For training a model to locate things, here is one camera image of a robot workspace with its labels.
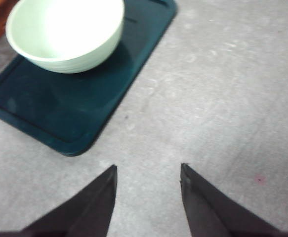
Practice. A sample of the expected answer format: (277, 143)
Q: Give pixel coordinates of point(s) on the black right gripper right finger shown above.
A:
(211, 213)

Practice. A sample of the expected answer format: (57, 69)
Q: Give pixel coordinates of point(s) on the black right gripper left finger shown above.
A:
(86, 213)

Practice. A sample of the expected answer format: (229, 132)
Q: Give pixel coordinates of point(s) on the light green ceramic bowl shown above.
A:
(70, 36)

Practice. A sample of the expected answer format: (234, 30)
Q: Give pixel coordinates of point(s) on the dark teal rectangular tray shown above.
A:
(70, 112)

